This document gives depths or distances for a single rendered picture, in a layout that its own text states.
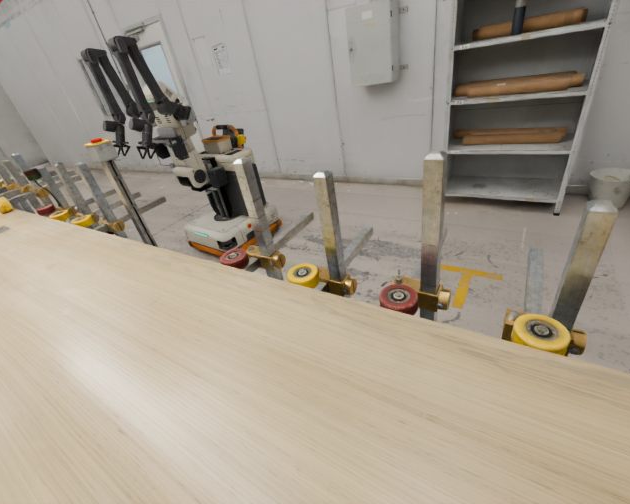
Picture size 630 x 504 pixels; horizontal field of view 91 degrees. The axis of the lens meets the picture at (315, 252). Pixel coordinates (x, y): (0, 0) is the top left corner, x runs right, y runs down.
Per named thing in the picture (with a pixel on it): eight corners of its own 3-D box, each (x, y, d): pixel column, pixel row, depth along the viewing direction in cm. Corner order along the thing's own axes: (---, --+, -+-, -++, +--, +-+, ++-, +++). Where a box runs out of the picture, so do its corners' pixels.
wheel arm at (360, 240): (365, 234, 114) (364, 224, 112) (374, 235, 112) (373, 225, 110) (301, 312, 85) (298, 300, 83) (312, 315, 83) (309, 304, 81)
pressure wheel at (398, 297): (419, 345, 67) (420, 306, 61) (381, 344, 69) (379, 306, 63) (415, 318, 74) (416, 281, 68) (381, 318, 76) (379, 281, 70)
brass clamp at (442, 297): (397, 287, 82) (396, 272, 80) (451, 300, 75) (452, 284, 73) (389, 302, 78) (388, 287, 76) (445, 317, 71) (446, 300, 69)
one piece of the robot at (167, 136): (174, 154, 244) (162, 126, 233) (194, 155, 228) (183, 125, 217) (156, 161, 234) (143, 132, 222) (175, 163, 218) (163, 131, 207)
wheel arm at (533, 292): (526, 257, 88) (529, 245, 86) (541, 260, 87) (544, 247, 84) (515, 380, 59) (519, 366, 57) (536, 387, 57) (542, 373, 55)
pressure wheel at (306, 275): (312, 318, 80) (304, 283, 73) (289, 308, 84) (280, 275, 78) (329, 299, 85) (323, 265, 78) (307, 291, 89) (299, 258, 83)
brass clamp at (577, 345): (503, 322, 71) (507, 306, 69) (578, 340, 64) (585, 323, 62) (500, 341, 67) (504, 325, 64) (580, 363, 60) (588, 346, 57)
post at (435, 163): (422, 327, 84) (428, 149, 58) (436, 331, 82) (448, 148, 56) (418, 336, 81) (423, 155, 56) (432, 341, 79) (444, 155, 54)
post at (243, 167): (279, 290, 110) (240, 156, 85) (287, 292, 108) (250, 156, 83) (273, 296, 108) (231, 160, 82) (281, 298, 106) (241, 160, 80)
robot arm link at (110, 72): (103, 43, 196) (97, 45, 201) (83, 49, 188) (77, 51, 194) (145, 114, 224) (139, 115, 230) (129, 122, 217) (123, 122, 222)
